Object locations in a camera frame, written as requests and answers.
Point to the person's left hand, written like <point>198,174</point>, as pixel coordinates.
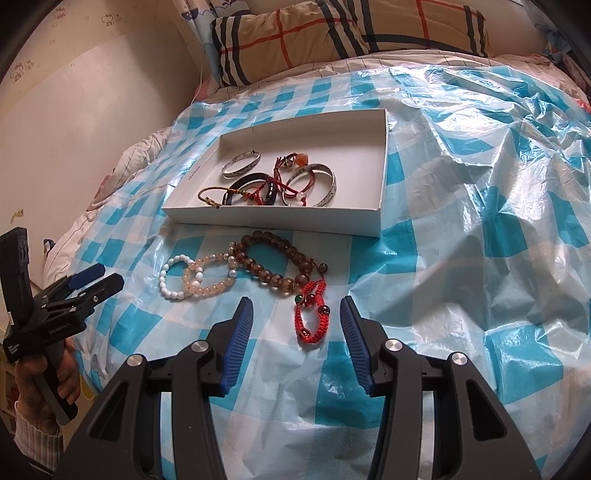
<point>34,392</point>

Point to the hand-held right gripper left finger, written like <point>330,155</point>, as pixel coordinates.
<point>238,341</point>

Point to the person's left forearm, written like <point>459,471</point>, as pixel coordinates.
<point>32,438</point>

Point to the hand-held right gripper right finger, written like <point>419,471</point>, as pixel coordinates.
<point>356,341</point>

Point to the blue checked plastic sheet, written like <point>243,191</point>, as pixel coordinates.
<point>461,277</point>

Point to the wide silver bangle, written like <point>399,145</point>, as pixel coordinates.
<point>330,194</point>

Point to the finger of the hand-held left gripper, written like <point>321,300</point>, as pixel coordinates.
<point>99,288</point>
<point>85,276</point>

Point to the plaid cushion corner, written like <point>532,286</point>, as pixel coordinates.
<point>50,247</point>

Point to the black bangle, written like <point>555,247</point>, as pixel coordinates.
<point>249,176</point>

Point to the plaid pillow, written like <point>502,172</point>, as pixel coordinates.
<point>429,23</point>
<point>277,41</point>

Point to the white cardboard box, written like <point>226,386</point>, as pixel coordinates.
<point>351,152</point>

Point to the thin silver bangle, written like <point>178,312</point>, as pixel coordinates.
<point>231,171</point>

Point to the printed curtain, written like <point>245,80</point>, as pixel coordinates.
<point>558,46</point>
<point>198,23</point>

